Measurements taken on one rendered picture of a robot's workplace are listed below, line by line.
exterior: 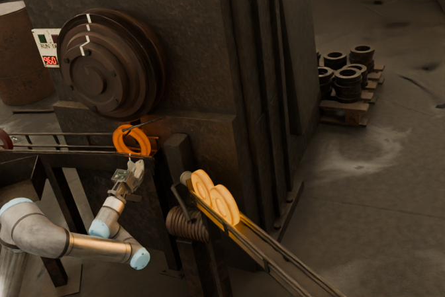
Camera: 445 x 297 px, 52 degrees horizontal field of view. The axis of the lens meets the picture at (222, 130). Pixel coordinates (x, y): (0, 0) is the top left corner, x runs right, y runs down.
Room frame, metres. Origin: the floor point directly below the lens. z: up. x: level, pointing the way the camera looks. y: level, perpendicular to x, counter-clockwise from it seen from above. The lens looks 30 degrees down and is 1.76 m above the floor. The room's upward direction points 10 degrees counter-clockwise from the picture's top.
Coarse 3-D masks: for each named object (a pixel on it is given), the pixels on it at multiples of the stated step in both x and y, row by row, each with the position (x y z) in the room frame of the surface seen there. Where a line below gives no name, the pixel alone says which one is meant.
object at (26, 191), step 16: (16, 160) 1.84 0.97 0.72; (32, 160) 1.84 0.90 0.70; (0, 176) 1.82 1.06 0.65; (16, 176) 1.83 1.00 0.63; (32, 176) 1.68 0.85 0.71; (0, 192) 1.78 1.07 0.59; (16, 192) 1.75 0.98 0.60; (32, 192) 1.71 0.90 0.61; (0, 208) 1.65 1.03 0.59; (48, 272) 1.70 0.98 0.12; (64, 272) 1.75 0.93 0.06; (80, 272) 1.78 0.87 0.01; (48, 288) 1.70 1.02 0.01; (64, 288) 1.68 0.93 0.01
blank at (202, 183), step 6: (192, 174) 1.43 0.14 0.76; (198, 174) 1.39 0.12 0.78; (204, 174) 1.39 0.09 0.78; (192, 180) 1.45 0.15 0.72; (198, 180) 1.39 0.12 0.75; (204, 180) 1.36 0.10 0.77; (210, 180) 1.36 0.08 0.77; (198, 186) 1.42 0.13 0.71; (204, 186) 1.35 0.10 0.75; (210, 186) 1.34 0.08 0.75; (198, 192) 1.42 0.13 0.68; (204, 192) 1.41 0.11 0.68; (204, 198) 1.38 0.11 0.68; (210, 198) 1.32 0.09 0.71; (210, 204) 1.33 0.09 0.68
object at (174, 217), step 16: (176, 208) 1.52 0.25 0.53; (192, 208) 1.51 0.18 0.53; (176, 224) 1.45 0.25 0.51; (192, 224) 1.43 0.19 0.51; (176, 240) 1.47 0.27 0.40; (192, 240) 1.45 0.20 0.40; (208, 240) 1.38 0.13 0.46; (192, 256) 1.44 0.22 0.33; (192, 272) 1.45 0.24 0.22; (208, 272) 1.50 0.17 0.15; (192, 288) 1.46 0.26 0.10; (208, 288) 1.47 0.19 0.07
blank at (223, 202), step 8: (216, 192) 1.27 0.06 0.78; (224, 192) 1.24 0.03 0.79; (216, 200) 1.28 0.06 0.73; (224, 200) 1.21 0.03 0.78; (232, 200) 1.22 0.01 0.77; (216, 208) 1.29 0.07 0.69; (224, 208) 1.22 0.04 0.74; (232, 208) 1.20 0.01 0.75; (224, 216) 1.24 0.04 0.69; (232, 216) 1.19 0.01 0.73; (232, 224) 1.19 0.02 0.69
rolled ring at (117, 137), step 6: (120, 126) 1.78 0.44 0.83; (126, 126) 1.75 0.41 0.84; (114, 132) 1.78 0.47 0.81; (120, 132) 1.76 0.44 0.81; (126, 132) 1.74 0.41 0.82; (132, 132) 1.72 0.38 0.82; (138, 132) 1.72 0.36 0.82; (114, 138) 1.78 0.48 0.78; (120, 138) 1.78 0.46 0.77; (138, 138) 1.71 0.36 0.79; (144, 138) 1.71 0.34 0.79; (114, 144) 1.79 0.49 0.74; (120, 144) 1.78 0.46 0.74; (144, 144) 1.70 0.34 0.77; (120, 150) 1.77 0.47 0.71; (126, 150) 1.78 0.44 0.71; (144, 150) 1.70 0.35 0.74; (132, 156) 1.74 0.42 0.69
